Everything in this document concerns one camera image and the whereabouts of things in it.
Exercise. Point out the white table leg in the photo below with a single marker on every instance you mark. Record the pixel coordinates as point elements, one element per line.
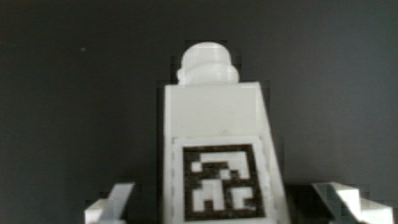
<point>222,185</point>

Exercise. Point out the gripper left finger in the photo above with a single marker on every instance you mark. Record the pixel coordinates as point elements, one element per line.
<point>103,212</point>

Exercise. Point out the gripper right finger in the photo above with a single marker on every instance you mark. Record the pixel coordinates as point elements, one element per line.
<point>353,210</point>

